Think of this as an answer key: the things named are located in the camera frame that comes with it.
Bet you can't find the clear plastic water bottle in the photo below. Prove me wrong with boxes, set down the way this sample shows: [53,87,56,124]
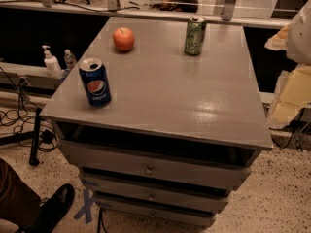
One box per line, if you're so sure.
[64,50,77,70]

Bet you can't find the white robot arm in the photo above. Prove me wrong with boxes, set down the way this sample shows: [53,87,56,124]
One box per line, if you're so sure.
[264,0,311,129]

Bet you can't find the grey drawer cabinet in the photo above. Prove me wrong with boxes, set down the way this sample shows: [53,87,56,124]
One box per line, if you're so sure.
[42,18,272,227]

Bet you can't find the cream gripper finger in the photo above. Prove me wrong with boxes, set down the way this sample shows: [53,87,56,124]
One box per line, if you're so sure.
[267,64,311,129]
[264,25,290,50]

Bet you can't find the blue pepsi can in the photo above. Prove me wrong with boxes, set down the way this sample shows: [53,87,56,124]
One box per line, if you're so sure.
[79,58,111,107]

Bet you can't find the brown trouser leg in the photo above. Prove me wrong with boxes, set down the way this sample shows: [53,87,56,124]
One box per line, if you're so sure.
[0,159,40,227]

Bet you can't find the black stand leg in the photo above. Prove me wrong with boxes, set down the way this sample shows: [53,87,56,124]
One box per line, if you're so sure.
[29,108,41,166]

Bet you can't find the black floor cables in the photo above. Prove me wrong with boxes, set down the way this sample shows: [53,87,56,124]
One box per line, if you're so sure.
[0,66,59,153]

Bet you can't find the red apple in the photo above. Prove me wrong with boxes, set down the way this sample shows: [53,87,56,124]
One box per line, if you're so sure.
[113,27,135,51]

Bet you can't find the green soda can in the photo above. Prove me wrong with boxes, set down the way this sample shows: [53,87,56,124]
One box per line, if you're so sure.
[185,16,207,55]

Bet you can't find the black leather shoe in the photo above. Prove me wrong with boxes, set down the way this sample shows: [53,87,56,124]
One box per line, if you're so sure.
[20,183,75,233]

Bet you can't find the white pump sanitizer bottle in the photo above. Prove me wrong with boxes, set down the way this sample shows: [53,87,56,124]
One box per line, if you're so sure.
[42,45,61,78]

